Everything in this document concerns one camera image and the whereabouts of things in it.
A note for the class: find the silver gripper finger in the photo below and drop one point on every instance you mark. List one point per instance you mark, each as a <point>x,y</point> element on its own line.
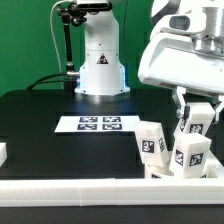
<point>218,109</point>
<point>182,110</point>

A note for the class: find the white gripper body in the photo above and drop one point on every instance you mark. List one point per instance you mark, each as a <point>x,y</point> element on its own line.
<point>187,50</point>

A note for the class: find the white round stool seat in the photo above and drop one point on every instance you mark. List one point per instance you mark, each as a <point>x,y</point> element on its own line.
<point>153,172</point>

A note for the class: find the white L-shaped fence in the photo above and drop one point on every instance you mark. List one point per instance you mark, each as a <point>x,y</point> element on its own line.
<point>116,192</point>

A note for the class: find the white marker sheet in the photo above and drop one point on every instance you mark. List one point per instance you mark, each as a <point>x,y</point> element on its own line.
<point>72,124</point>

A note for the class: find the white block at left edge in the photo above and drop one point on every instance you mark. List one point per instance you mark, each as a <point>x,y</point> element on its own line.
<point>3,153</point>

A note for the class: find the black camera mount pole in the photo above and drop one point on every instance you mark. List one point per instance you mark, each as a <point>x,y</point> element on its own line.
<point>70,15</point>

